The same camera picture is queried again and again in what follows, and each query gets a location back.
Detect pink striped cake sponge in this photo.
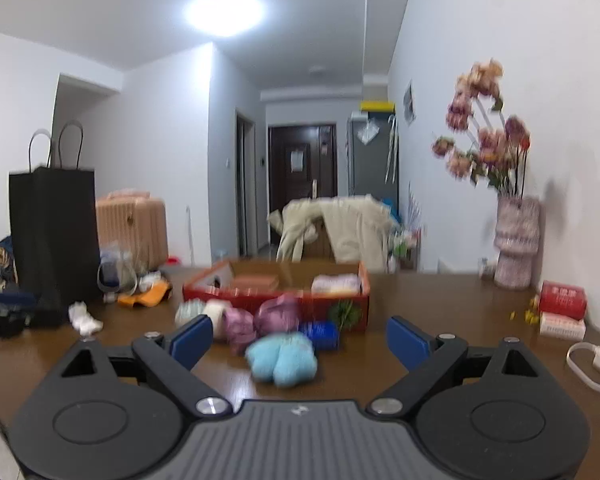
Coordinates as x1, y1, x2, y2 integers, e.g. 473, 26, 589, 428
228, 273, 281, 292

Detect blue patterned bag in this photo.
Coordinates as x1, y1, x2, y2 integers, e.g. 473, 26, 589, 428
0, 236, 19, 282

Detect brown cardboard box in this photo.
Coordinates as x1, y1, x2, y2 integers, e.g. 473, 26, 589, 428
302, 225, 337, 262

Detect red cardboard box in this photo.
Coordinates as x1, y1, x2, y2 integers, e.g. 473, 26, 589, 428
182, 259, 371, 334

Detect white tape roll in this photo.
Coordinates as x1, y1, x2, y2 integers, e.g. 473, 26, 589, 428
203, 299, 233, 339

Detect pale green plush item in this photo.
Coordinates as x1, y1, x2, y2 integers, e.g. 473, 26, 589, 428
174, 298, 209, 329

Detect white cable with plastic bag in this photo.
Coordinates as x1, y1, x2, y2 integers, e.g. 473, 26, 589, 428
97, 247, 142, 297

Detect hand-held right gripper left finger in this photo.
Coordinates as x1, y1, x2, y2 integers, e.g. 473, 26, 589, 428
41, 314, 234, 421

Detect wall poster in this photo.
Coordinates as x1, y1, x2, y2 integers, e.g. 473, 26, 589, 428
403, 79, 416, 124

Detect scattered yellow petals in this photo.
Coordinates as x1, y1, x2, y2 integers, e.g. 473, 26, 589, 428
509, 304, 539, 324

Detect pink suitcase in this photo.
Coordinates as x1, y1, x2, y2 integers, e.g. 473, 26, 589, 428
95, 189, 169, 274

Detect lavender towel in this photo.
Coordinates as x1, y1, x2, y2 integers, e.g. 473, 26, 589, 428
310, 273, 362, 296

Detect white folded umbrella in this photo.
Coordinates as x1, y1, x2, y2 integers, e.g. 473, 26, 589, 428
384, 114, 399, 184

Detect beige coat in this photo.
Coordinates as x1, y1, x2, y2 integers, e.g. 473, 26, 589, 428
268, 195, 396, 274

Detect light blue plush toy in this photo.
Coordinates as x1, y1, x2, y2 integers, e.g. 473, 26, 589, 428
244, 332, 319, 387

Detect white flat box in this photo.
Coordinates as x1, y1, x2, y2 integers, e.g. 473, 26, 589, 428
538, 311, 587, 340

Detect green bottles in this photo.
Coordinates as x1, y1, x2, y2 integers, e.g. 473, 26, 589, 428
389, 230, 421, 263

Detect black paper bag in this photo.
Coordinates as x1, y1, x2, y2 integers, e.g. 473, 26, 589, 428
8, 120, 101, 307

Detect dark brown door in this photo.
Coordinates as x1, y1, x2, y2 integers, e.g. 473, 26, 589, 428
268, 122, 338, 217

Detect dark blue knit item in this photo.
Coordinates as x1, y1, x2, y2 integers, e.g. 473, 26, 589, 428
298, 320, 340, 352

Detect white charger cable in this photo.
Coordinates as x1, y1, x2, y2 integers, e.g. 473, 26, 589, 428
565, 342, 600, 447

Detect purple plush toy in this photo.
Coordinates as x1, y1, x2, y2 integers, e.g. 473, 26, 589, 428
253, 295, 301, 337

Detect grey refrigerator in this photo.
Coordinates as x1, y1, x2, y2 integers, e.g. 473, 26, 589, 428
347, 112, 400, 202

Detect pink textured vase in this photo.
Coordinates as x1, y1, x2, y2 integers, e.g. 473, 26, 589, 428
493, 195, 541, 290

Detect dried pink roses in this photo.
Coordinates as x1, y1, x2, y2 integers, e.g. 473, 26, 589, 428
431, 58, 532, 199

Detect red packet box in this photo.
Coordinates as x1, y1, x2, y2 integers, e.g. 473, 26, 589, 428
537, 280, 588, 320

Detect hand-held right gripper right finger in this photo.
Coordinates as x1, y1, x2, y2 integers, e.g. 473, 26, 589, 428
367, 315, 563, 419

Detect round ceiling light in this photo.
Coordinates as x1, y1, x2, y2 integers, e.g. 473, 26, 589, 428
184, 0, 268, 38

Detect orange strap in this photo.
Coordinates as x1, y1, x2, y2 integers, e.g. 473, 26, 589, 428
117, 281, 174, 309

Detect crumpled white tissue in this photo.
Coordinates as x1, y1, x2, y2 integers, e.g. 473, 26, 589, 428
68, 302, 104, 336

